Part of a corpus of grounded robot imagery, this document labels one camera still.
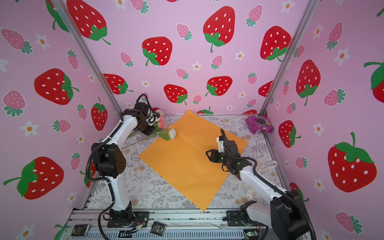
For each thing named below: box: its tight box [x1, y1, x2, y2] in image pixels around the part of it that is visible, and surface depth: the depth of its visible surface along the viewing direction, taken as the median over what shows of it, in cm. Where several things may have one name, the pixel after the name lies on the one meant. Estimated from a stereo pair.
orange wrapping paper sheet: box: [138, 110, 249, 212], surface depth 96 cm
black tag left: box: [71, 224, 90, 237], surface depth 71 cm
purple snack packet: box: [245, 115, 275, 134], surface depth 109 cm
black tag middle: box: [150, 220, 168, 237], surface depth 71 cm
